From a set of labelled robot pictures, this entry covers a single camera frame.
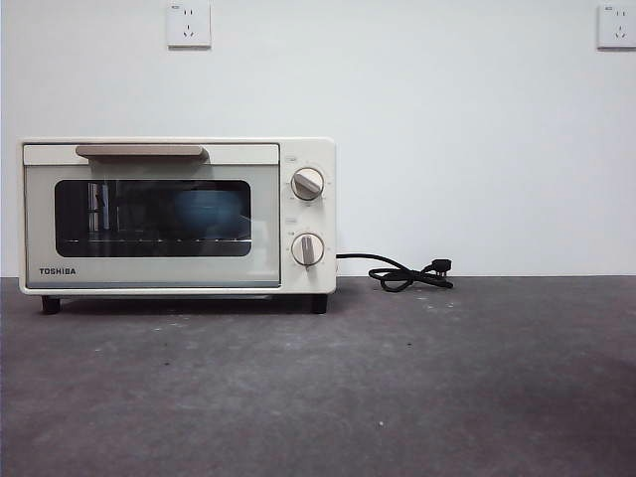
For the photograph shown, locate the blue bowl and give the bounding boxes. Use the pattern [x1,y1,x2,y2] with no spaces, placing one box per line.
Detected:
[171,189,244,239]

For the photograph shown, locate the oven door with beige handle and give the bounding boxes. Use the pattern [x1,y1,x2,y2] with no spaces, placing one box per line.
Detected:
[22,142,282,290]

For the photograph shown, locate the cream oven knob upright pointer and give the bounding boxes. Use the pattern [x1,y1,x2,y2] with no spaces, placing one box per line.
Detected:
[289,232,326,272]

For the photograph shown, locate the cream oven knob slanted pointer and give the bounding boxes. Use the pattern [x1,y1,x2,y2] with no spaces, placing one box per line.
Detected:
[289,167,327,203]

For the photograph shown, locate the cream Toshiba toaster oven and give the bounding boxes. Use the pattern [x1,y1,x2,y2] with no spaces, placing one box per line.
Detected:
[18,136,338,315]

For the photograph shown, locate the black oven power cable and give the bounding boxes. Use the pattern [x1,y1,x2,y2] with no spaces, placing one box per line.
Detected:
[336,251,456,292]

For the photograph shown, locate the metal wire oven rack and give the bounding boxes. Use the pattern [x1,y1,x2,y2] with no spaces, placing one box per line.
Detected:
[67,237,250,245]

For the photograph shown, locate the white wall socket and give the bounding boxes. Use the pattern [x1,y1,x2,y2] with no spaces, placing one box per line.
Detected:
[166,3,213,50]
[596,3,636,51]

